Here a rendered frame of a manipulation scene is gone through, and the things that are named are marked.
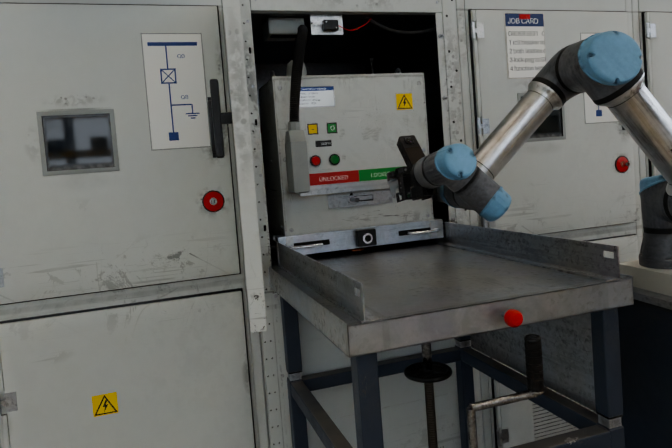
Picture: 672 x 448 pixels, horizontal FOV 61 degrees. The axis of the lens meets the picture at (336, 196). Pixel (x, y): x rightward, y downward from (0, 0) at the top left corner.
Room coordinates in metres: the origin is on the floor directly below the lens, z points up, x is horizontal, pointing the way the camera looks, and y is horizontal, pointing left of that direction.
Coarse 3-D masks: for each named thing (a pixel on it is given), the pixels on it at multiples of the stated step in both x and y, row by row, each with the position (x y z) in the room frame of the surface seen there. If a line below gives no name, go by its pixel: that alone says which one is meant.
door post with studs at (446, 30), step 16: (448, 0) 1.80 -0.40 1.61; (448, 16) 1.80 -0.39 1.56; (448, 32) 1.79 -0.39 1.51; (448, 48) 1.79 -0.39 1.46; (448, 64) 1.79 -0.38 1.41; (448, 80) 1.79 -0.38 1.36; (448, 96) 1.79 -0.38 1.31; (448, 112) 1.79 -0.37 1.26; (448, 128) 1.79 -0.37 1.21; (448, 144) 1.79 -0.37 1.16; (448, 208) 1.79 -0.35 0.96; (480, 400) 1.80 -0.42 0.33; (480, 416) 1.80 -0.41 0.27; (480, 432) 1.80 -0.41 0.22
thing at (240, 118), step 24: (240, 24) 0.98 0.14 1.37; (240, 48) 0.98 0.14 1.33; (240, 72) 0.98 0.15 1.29; (216, 96) 1.01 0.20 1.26; (240, 96) 0.98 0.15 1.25; (216, 120) 1.01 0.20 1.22; (240, 120) 0.98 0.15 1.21; (216, 144) 1.01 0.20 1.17; (240, 144) 0.98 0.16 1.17; (240, 168) 0.98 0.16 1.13; (240, 192) 0.98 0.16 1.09; (264, 312) 0.98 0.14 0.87
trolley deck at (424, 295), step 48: (288, 288) 1.37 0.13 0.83; (384, 288) 1.22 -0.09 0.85; (432, 288) 1.19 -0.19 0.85; (480, 288) 1.15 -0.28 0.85; (528, 288) 1.12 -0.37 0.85; (576, 288) 1.10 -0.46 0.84; (624, 288) 1.14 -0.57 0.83; (336, 336) 1.02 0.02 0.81; (384, 336) 0.98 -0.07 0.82; (432, 336) 1.00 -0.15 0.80
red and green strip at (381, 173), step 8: (384, 168) 1.76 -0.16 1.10; (392, 168) 1.77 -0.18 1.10; (312, 176) 1.69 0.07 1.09; (320, 176) 1.70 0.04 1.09; (328, 176) 1.71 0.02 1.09; (336, 176) 1.72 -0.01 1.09; (344, 176) 1.72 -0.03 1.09; (352, 176) 1.73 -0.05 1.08; (360, 176) 1.74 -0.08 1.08; (368, 176) 1.75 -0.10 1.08; (376, 176) 1.76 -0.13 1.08; (384, 176) 1.76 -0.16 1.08; (312, 184) 1.69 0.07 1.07; (320, 184) 1.70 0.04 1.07
